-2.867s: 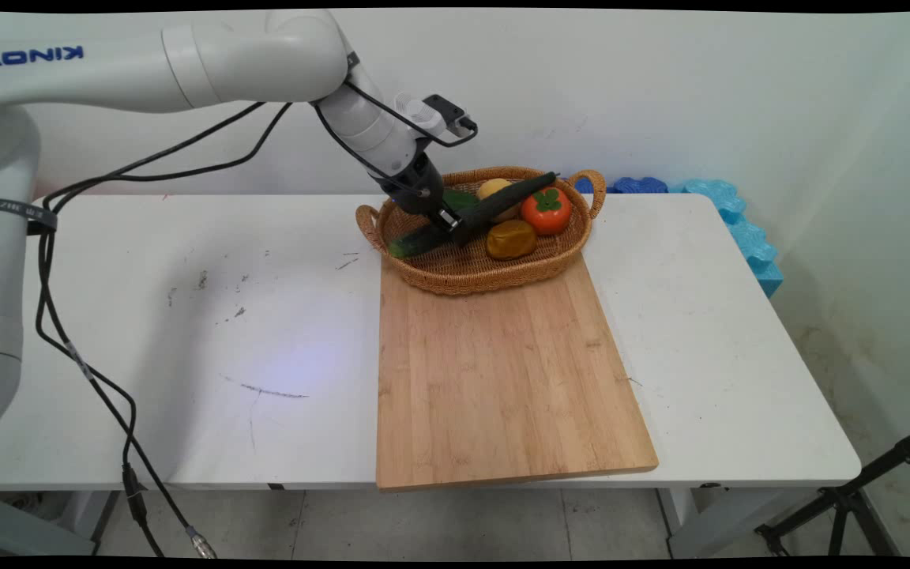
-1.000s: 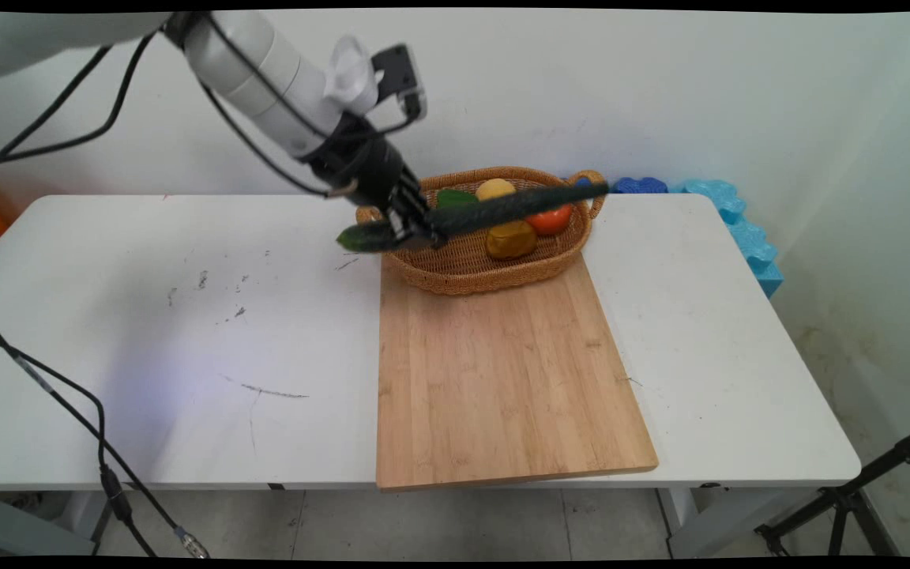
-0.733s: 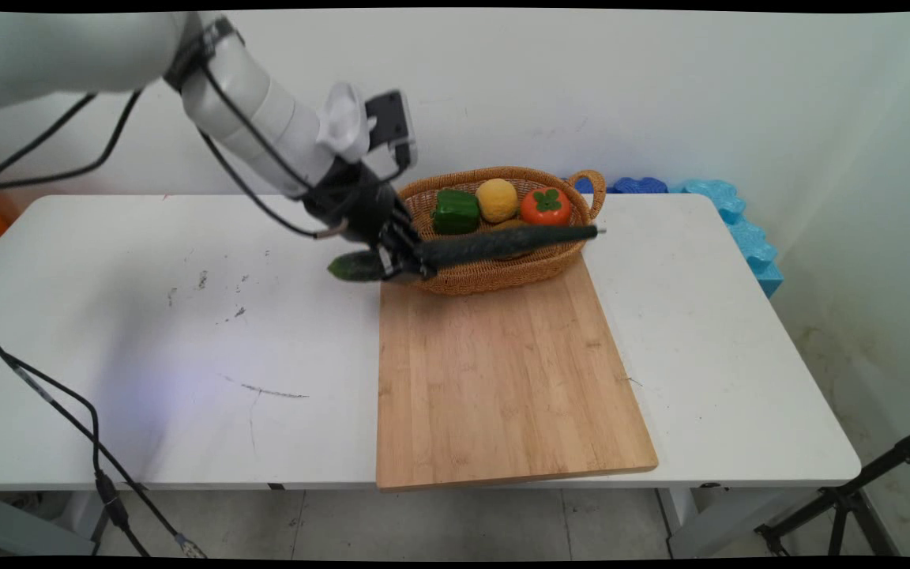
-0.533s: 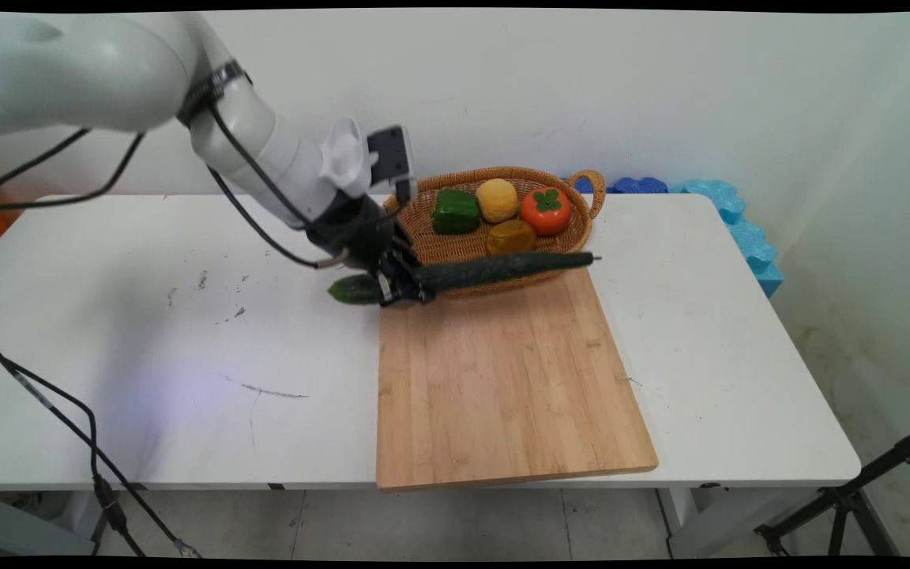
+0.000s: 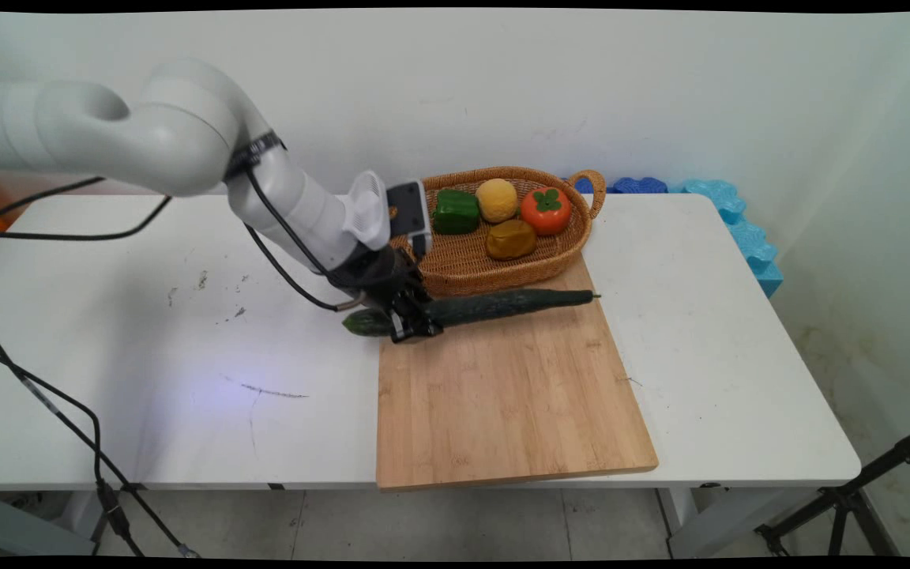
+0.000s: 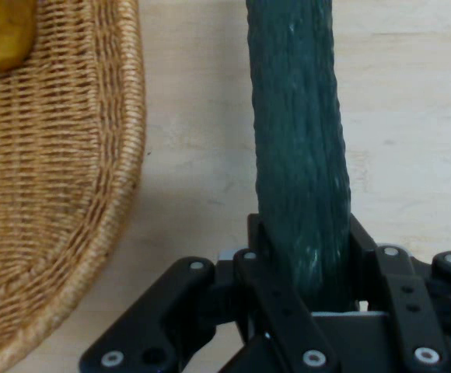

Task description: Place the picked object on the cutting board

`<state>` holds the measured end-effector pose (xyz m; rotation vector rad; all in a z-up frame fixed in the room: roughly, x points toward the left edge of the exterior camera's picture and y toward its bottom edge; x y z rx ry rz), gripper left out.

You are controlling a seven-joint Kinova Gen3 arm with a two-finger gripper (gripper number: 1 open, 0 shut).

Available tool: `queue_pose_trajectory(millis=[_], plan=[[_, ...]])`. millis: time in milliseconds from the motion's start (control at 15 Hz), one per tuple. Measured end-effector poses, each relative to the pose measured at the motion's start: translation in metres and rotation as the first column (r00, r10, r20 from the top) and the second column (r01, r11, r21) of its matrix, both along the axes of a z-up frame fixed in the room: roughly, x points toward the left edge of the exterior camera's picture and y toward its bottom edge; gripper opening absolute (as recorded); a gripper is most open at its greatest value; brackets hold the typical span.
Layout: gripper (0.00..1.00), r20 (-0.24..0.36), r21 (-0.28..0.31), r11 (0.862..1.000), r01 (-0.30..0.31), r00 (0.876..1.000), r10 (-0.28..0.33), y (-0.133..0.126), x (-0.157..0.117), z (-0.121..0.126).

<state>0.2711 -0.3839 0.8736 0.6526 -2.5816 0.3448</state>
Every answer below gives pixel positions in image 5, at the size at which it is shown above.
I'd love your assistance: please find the green bell pepper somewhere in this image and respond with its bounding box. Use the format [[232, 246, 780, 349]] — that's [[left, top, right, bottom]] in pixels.
[[431, 188, 481, 236]]

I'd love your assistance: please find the orange persimmon with green calyx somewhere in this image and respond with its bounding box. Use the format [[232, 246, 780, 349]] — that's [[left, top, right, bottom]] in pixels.
[[520, 187, 574, 237]]

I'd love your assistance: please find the round yellow fruit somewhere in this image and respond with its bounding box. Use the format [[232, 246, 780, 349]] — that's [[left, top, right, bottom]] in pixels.
[[476, 179, 520, 224]]

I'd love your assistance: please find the long dark green cucumber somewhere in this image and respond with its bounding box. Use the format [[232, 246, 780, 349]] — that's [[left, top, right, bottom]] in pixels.
[[342, 288, 602, 339]]

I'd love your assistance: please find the woven wicker basket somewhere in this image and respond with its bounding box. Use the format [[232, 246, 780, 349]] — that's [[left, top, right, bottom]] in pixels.
[[389, 166, 607, 299]]

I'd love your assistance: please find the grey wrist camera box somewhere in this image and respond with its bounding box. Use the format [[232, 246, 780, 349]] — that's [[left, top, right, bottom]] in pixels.
[[386, 179, 434, 257]]

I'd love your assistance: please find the black floor cable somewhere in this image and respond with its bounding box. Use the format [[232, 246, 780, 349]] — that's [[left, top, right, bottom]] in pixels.
[[0, 261, 201, 559]]

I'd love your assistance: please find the white table leg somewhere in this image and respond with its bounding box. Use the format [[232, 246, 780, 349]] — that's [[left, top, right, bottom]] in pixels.
[[655, 486, 789, 559], [60, 489, 122, 556]]

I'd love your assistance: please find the brown potato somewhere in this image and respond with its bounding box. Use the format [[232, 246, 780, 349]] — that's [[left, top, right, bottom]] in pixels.
[[486, 219, 539, 262]]

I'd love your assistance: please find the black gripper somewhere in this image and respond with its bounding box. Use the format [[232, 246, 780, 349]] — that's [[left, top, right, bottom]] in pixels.
[[335, 245, 445, 344]]

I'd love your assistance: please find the light blue foam mat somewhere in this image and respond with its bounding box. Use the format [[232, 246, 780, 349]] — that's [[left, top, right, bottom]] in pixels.
[[679, 179, 784, 300]]

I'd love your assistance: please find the wooden cutting board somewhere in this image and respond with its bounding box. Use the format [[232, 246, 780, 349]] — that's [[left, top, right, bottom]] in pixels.
[[376, 254, 660, 492]]

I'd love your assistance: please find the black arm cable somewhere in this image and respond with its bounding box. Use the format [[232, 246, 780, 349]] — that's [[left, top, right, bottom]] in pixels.
[[0, 130, 367, 314]]

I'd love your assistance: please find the black tripod stand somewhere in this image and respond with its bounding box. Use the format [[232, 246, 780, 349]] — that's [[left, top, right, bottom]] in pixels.
[[754, 422, 910, 558]]

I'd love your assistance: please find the dark blue foam mat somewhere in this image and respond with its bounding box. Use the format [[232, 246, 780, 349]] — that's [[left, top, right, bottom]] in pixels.
[[573, 176, 670, 195]]

